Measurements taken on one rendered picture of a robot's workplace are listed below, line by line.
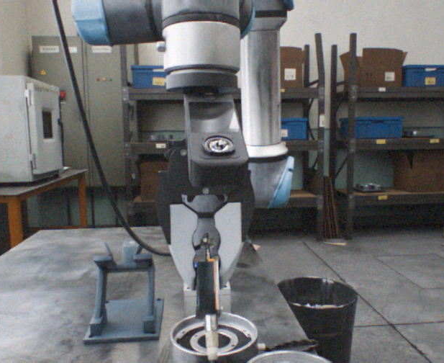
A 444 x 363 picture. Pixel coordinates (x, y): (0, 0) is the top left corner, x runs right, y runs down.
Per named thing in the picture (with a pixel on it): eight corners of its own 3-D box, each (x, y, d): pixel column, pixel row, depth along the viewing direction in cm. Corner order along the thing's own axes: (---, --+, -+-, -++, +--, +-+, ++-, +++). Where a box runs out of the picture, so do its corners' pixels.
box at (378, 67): (409, 87, 398) (411, 48, 393) (354, 87, 388) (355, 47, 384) (386, 91, 438) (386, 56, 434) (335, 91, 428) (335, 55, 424)
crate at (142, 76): (185, 93, 419) (185, 71, 416) (187, 89, 381) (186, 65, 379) (134, 93, 412) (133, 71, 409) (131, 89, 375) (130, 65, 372)
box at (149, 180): (187, 199, 391) (186, 160, 387) (135, 202, 383) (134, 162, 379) (184, 193, 430) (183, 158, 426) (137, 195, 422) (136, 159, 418)
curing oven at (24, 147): (44, 186, 239) (36, 75, 232) (-63, 189, 235) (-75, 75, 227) (73, 176, 301) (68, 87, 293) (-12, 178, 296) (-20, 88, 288)
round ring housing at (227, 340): (166, 392, 43) (165, 356, 43) (175, 342, 54) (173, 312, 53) (263, 389, 44) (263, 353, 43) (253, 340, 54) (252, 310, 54)
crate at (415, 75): (430, 91, 440) (431, 70, 437) (455, 87, 402) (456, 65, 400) (386, 91, 433) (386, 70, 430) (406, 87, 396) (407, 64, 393)
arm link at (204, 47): (245, 21, 36) (152, 21, 35) (245, 74, 37) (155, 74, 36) (234, 40, 43) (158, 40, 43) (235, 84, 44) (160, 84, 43)
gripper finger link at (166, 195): (201, 242, 41) (206, 157, 40) (201, 247, 39) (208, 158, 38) (154, 240, 41) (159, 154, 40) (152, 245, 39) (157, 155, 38)
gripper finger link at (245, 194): (256, 236, 41) (247, 151, 40) (258, 240, 40) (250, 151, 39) (210, 243, 41) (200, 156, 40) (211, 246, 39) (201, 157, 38)
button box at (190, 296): (231, 316, 61) (231, 285, 60) (184, 319, 60) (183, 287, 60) (226, 295, 69) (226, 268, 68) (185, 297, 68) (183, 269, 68)
